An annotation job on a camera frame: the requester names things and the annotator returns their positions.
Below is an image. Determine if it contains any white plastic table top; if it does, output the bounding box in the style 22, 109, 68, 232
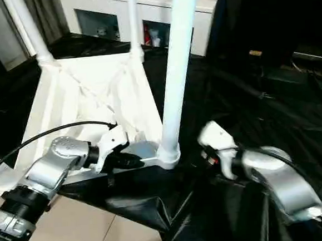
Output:
0, 48, 183, 195

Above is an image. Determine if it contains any black shiny mat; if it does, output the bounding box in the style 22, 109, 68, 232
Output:
0, 12, 322, 241

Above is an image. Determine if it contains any small red packet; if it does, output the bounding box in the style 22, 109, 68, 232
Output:
143, 26, 152, 46

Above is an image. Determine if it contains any long black bar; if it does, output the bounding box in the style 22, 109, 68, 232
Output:
292, 50, 322, 66

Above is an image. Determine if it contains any grey curtain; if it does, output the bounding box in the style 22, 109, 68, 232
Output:
24, 0, 71, 47

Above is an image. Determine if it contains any white glass-door cabinet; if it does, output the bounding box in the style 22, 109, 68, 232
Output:
58, 0, 228, 68

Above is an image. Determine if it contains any black backdrop cloth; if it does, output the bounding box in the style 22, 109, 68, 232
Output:
204, 0, 322, 72

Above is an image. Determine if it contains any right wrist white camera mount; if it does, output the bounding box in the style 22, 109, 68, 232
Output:
196, 119, 243, 183

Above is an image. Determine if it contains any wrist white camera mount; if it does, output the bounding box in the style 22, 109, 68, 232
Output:
196, 119, 243, 183
90, 124, 132, 174

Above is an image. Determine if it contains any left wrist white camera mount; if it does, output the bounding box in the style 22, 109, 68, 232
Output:
90, 124, 132, 174

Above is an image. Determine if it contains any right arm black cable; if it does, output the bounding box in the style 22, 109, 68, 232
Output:
232, 138, 322, 221

